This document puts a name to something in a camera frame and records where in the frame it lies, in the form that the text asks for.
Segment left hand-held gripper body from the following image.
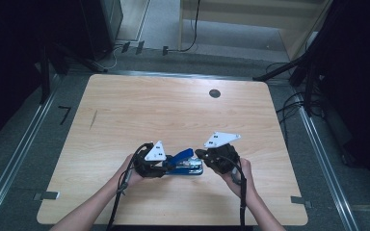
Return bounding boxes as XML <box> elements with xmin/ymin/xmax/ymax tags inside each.
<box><xmin>132</xmin><ymin>140</ymin><xmax>169</xmax><ymax>179</ymax></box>

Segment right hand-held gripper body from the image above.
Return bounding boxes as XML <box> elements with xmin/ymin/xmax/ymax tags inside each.
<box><xmin>201</xmin><ymin>131</ymin><xmax>243</xmax><ymax>175</ymax></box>

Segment blue stapler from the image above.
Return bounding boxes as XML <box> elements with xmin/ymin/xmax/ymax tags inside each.
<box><xmin>165</xmin><ymin>147</ymin><xmax>205</xmax><ymax>176</ymax></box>

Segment person's left hand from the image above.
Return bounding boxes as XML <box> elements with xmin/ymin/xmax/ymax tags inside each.
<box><xmin>113</xmin><ymin>153</ymin><xmax>146</xmax><ymax>191</ymax></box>

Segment person's right hand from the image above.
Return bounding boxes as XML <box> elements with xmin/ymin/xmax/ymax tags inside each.
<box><xmin>220</xmin><ymin>157</ymin><xmax>258</xmax><ymax>202</ymax></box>

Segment grey tape piece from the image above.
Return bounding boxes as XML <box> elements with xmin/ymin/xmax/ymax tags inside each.
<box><xmin>290</xmin><ymin>195</ymin><xmax>312</xmax><ymax>209</ymax></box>
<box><xmin>33</xmin><ymin>191</ymin><xmax>61</xmax><ymax>202</ymax></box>

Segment black tape corner mark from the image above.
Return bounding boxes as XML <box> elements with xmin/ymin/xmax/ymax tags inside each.
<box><xmin>57</xmin><ymin>105</ymin><xmax>72</xmax><ymax>126</ymax></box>

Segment black metal stand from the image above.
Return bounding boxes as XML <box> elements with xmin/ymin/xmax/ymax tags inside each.
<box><xmin>252</xmin><ymin>47</ymin><xmax>323</xmax><ymax>117</ymax></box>
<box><xmin>39</xmin><ymin>40</ymin><xmax>109</xmax><ymax>106</ymax></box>

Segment dark cabinet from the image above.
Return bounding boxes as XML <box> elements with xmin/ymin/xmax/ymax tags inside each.
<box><xmin>79</xmin><ymin>0</ymin><xmax>125</xmax><ymax>62</ymax></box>

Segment light wooden furniture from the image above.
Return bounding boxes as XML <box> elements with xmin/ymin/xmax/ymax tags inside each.
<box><xmin>178</xmin><ymin>0</ymin><xmax>335</xmax><ymax>62</ymax></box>

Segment dark curtain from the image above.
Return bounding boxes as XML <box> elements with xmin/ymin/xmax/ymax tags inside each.
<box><xmin>307</xmin><ymin>0</ymin><xmax>370</xmax><ymax>196</ymax></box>
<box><xmin>0</xmin><ymin>0</ymin><xmax>88</xmax><ymax>152</ymax></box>

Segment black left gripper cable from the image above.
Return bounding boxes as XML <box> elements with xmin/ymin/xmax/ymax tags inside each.
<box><xmin>106</xmin><ymin>141</ymin><xmax>155</xmax><ymax>231</ymax></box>

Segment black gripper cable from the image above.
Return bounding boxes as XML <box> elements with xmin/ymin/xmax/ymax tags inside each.
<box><xmin>106</xmin><ymin>141</ymin><xmax>155</xmax><ymax>231</ymax></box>
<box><xmin>220</xmin><ymin>155</ymin><xmax>249</xmax><ymax>231</ymax></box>

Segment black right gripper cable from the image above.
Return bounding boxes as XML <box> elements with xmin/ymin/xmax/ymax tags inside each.
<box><xmin>220</xmin><ymin>155</ymin><xmax>249</xmax><ymax>231</ymax></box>

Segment black floor cables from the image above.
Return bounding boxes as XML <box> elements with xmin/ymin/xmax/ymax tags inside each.
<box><xmin>275</xmin><ymin>90</ymin><xmax>323</xmax><ymax>129</ymax></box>

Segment metal floor rail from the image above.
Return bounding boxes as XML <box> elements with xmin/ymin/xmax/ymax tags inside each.
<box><xmin>293</xmin><ymin>92</ymin><xmax>361</xmax><ymax>231</ymax></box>
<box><xmin>0</xmin><ymin>74</ymin><xmax>62</xmax><ymax>227</ymax></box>

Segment white floor cable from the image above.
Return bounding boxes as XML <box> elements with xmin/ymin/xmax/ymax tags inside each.
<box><xmin>104</xmin><ymin>43</ymin><xmax>124</xmax><ymax>71</ymax></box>

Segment black hanging cable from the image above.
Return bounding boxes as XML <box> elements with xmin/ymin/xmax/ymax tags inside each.
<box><xmin>167</xmin><ymin>0</ymin><xmax>202</xmax><ymax>54</ymax></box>

